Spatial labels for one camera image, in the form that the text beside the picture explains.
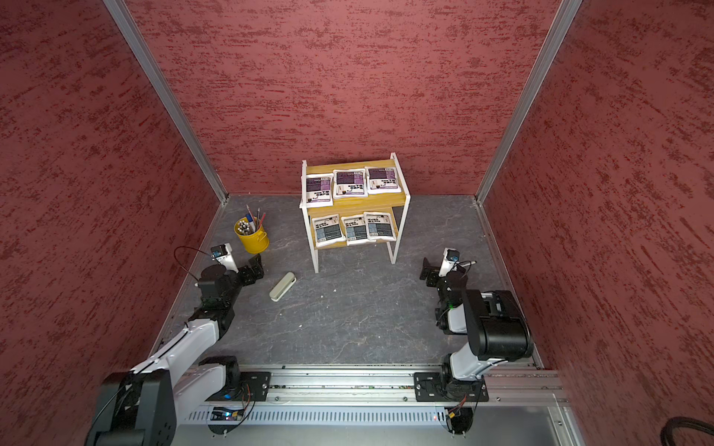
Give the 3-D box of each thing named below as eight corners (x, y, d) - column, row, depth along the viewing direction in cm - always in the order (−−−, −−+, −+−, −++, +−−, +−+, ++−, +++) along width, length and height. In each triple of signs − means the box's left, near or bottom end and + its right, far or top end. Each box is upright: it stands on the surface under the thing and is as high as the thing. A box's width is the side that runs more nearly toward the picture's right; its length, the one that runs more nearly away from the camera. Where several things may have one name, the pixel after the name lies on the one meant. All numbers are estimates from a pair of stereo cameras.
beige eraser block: (269, 298, 93) (266, 293, 90) (291, 276, 98) (288, 270, 95) (276, 304, 91) (273, 298, 88) (298, 281, 97) (295, 275, 94)
